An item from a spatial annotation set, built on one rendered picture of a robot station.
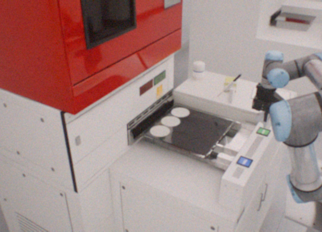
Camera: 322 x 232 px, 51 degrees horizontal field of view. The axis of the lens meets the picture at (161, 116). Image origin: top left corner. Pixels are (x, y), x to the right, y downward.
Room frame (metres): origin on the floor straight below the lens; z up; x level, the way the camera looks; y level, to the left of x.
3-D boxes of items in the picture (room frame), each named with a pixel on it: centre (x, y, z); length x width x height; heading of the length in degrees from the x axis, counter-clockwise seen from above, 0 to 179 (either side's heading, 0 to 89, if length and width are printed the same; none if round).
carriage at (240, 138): (1.34, -0.38, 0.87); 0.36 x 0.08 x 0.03; 149
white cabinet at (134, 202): (1.48, -0.27, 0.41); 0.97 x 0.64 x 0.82; 149
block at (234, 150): (1.27, -0.34, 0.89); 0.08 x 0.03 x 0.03; 59
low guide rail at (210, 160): (1.33, -0.13, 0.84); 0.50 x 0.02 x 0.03; 59
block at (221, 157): (1.20, -0.30, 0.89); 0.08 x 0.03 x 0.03; 59
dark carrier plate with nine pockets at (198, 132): (1.46, -0.14, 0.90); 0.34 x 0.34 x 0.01; 59
